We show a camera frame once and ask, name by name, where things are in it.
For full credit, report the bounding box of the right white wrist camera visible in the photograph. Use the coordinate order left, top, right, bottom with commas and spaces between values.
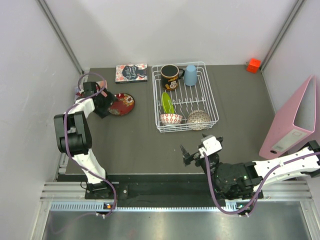
198, 134, 224, 159

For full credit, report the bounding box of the white wire dish rack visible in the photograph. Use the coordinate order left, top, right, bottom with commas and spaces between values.
151, 61, 219, 133

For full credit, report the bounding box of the pink ring binder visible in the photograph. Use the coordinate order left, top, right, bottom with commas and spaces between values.
259, 75, 317, 160

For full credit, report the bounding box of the black skull mug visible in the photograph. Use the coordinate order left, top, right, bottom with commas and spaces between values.
160, 64, 185, 91

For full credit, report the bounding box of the grey cable duct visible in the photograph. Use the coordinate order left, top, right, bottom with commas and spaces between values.
49, 201, 241, 212

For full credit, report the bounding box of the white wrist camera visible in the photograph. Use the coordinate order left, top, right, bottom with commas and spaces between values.
82, 81, 101, 98
198, 134, 224, 159

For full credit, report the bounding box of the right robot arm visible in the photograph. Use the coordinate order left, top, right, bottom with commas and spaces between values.
180, 135, 320, 200

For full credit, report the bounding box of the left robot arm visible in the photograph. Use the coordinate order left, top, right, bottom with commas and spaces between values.
53, 89, 117, 199

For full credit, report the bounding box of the red floral plate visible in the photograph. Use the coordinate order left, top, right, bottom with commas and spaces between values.
108, 93, 136, 116

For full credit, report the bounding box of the red white patterned bowl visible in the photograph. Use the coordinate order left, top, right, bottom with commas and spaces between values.
160, 113, 183, 126

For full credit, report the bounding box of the light blue cup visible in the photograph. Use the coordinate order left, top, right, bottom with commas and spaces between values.
184, 65, 198, 87

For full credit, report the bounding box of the beige mesh patterned bowl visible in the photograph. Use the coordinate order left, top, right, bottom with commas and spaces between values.
186, 110, 211, 131

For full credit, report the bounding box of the green plate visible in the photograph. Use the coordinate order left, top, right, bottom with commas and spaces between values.
161, 92, 175, 114

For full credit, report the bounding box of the red cover booklet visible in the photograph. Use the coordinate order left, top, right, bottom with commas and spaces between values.
74, 81, 105, 102

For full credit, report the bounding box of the orange cube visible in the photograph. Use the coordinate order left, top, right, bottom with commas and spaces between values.
246, 58, 261, 74

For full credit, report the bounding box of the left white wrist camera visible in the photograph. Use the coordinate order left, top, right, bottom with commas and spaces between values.
82, 81, 101, 98

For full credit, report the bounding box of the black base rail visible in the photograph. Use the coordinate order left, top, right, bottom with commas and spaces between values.
84, 172, 266, 202

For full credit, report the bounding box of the dark floral book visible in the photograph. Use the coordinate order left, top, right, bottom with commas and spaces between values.
115, 63, 148, 84

